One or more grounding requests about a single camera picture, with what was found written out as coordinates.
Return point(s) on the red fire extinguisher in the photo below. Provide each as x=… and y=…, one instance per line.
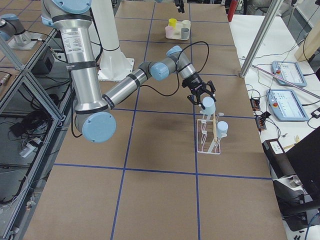
x=232, y=10

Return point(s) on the teach pendant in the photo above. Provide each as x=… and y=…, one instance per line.
x=289, y=71
x=285, y=105

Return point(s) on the long metal grabber stick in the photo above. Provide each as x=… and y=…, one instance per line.
x=286, y=82

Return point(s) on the aluminium frame post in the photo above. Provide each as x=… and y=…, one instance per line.
x=262, y=32

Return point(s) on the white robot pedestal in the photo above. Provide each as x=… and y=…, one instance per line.
x=113, y=64

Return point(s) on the wooden rack handle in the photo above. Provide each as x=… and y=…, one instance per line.
x=214, y=128

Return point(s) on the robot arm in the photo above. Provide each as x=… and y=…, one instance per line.
x=94, y=120

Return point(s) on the far teach pendant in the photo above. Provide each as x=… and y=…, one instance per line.
x=289, y=71

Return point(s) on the white wire cup rack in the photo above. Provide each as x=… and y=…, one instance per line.
x=204, y=139

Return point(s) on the cream white cup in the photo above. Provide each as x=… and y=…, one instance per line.
x=186, y=24

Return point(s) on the pink plastic cup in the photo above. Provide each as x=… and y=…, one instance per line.
x=169, y=32

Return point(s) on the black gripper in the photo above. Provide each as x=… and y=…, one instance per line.
x=194, y=83
x=180, y=7

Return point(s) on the black computer monitor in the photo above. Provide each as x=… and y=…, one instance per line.
x=304, y=157

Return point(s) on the light blue cup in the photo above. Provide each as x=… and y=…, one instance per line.
x=209, y=106
x=221, y=128

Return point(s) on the yellow plastic cup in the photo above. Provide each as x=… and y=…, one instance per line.
x=172, y=22

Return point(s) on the cream plastic tray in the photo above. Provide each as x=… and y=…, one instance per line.
x=177, y=31

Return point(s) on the near teach pendant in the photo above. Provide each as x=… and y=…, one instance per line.
x=285, y=105

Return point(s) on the grey plastic cup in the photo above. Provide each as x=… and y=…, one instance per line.
x=185, y=33

